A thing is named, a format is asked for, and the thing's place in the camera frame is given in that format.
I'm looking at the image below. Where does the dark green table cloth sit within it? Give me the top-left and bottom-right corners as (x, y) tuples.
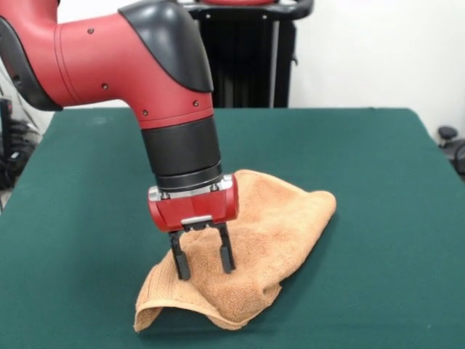
(0, 107), (465, 349)

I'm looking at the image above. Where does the black box device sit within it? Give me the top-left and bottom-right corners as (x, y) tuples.
(0, 97), (15, 161)

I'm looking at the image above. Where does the black equipment heap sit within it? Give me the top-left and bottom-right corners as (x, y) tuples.
(0, 108), (41, 190)

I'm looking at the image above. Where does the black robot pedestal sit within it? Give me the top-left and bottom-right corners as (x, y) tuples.
(181, 0), (314, 109)

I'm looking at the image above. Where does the tan terry towel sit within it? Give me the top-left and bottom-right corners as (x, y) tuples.
(134, 169), (337, 334)

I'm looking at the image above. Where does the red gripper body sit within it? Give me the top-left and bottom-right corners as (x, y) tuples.
(147, 173), (240, 233)

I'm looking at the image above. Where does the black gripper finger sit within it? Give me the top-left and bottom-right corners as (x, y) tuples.
(215, 222), (237, 275)
(167, 228), (192, 281)

